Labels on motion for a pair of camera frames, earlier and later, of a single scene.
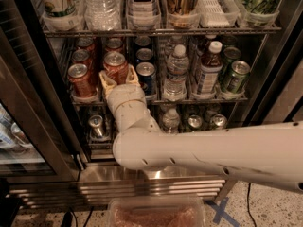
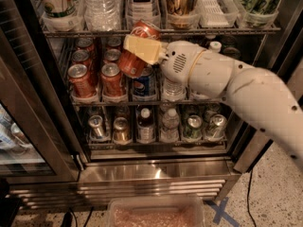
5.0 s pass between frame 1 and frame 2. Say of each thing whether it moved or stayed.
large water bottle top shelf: stayed
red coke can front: moved
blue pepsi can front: stayed
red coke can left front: stayed
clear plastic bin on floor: stayed
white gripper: moved
